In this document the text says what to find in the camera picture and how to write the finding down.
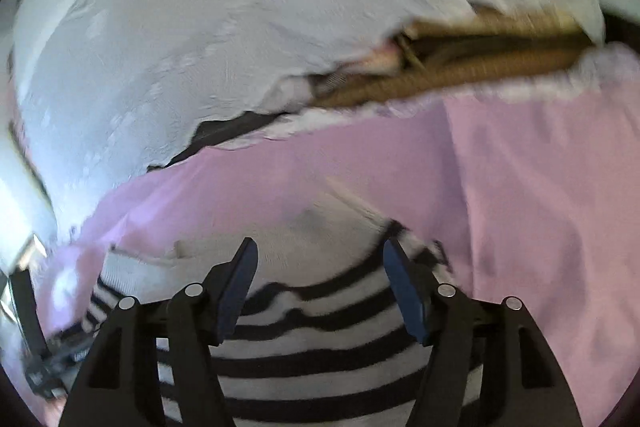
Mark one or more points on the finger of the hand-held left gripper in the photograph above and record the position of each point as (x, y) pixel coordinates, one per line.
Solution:
(27, 312)

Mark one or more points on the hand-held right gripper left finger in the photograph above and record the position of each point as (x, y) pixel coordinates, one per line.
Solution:
(237, 287)

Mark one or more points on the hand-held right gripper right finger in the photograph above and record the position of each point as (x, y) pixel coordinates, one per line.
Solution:
(405, 292)

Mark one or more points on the black white striped sweater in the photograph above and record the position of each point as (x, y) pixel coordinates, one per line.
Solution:
(310, 357)

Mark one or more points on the pink bed sheet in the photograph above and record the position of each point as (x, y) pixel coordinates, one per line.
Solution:
(525, 207)

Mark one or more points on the pink patterned cloth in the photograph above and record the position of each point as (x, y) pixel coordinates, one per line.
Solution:
(380, 57)

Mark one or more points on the white lace curtain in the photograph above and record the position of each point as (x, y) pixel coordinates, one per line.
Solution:
(250, 7)

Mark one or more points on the wooden picture frame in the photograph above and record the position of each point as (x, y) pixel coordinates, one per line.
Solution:
(30, 249)

